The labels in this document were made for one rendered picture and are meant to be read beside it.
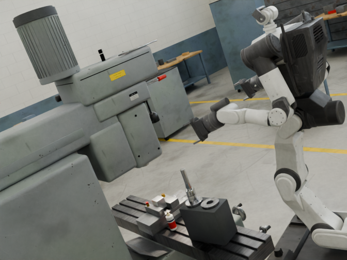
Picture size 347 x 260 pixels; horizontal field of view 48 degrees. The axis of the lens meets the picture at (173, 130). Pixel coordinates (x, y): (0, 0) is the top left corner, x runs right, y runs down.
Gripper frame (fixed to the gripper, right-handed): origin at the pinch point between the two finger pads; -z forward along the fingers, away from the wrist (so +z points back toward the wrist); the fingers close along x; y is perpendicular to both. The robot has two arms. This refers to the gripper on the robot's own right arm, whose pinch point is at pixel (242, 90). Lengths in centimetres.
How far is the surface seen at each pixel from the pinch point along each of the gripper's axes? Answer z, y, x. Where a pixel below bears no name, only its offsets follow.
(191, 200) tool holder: -1, 78, -22
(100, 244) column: -18, 120, -10
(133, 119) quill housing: -13, 68, 26
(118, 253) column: -20, 116, -19
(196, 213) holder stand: 2, 82, -27
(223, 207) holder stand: 12, 74, -31
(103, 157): -17, 93, 20
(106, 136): -14, 87, 27
